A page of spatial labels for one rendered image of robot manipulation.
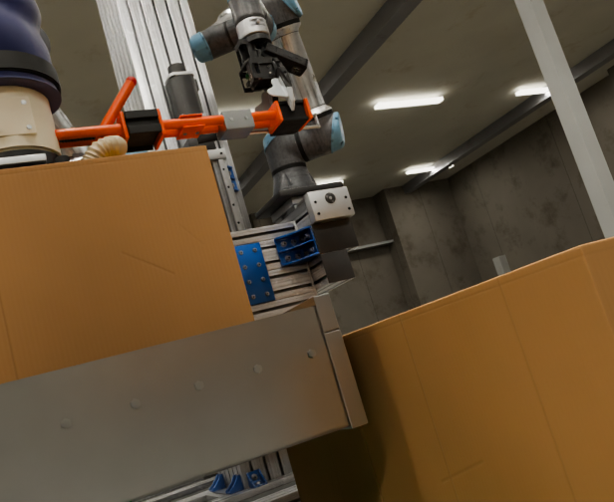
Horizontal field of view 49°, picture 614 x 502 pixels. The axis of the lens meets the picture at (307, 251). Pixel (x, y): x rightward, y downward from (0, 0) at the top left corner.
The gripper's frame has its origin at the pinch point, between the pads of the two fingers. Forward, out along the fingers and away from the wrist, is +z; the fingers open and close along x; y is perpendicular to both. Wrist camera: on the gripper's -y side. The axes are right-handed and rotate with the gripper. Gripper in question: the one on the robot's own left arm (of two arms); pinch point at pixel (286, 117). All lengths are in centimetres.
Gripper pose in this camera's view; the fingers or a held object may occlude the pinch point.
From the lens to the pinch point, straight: 159.3
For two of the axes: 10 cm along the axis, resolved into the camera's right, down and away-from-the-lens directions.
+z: 2.8, 9.4, -1.8
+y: -8.7, 1.7, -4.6
